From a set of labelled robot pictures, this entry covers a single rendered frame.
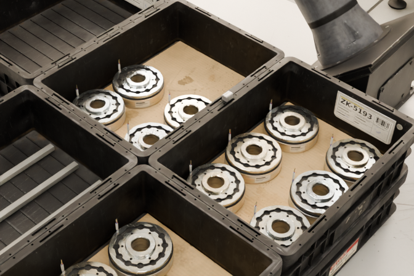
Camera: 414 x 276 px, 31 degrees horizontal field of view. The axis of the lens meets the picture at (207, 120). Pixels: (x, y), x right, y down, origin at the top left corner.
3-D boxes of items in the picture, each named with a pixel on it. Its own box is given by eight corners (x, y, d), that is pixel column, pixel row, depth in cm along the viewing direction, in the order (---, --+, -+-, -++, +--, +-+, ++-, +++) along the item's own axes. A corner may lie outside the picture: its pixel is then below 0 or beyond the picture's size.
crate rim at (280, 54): (177, 4, 162) (177, -5, 160) (288, 63, 147) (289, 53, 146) (29, 91, 139) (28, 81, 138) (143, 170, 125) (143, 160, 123)
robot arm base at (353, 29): (342, 44, 174) (321, 7, 172) (395, 23, 163) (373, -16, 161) (309, 73, 164) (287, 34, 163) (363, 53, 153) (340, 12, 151)
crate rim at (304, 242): (288, 63, 147) (289, 53, 146) (422, 134, 133) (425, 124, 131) (143, 170, 125) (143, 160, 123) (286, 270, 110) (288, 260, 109)
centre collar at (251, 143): (250, 138, 138) (250, 135, 137) (272, 150, 135) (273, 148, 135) (235, 153, 135) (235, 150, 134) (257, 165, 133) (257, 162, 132)
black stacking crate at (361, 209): (283, 100, 153) (289, 56, 146) (409, 172, 139) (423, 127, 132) (146, 208, 131) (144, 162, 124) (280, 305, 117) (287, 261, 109)
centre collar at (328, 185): (315, 177, 131) (315, 174, 130) (339, 189, 129) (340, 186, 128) (300, 193, 128) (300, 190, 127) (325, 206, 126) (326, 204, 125)
